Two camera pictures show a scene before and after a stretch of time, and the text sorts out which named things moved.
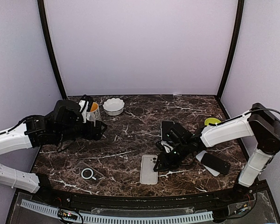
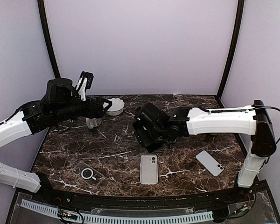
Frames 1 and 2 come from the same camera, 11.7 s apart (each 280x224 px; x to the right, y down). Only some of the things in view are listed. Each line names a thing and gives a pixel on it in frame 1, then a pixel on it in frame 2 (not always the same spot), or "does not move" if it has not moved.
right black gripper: (166, 163) → (142, 139)
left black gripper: (97, 133) → (98, 112)
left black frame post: (48, 46) does not move
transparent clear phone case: (89, 175) does not move
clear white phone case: (148, 175) does not move
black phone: (216, 163) → (154, 147)
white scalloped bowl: (114, 107) does not move
